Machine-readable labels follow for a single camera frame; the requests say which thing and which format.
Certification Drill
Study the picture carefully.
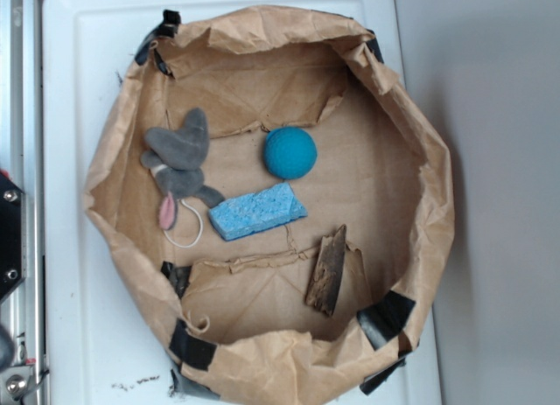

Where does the brown wood chip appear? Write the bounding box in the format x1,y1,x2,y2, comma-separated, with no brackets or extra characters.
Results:
305,224,347,318

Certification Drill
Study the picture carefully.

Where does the blue sponge block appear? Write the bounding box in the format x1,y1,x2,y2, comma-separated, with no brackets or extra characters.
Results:
208,183,308,241

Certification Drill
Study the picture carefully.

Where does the blue rubber ball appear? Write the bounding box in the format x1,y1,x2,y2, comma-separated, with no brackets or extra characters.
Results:
263,127,318,179

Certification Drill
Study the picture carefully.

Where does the grey plush mouse toy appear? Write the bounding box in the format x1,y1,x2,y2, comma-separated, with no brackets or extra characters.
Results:
140,108,225,248

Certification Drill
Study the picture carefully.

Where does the brown paper bag bin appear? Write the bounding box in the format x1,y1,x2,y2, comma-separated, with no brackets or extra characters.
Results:
84,6,454,404

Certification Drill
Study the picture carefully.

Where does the black mounting plate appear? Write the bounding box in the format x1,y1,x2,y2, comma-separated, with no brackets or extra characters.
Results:
0,169,25,303

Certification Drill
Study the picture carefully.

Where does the metal frame rail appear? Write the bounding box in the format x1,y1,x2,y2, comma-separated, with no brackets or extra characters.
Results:
1,0,49,404

